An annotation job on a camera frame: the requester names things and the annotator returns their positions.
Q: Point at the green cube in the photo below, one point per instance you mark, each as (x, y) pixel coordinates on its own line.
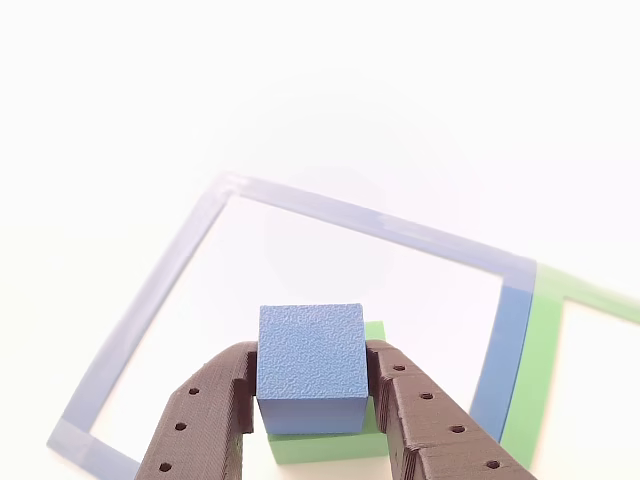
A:
(325, 447)

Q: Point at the small blue cube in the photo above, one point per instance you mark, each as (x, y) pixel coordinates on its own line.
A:
(312, 355)

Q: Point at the green tape square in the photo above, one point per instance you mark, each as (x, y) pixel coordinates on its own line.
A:
(537, 370)

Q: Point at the blue tape square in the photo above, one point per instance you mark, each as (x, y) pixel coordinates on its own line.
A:
(505, 350)

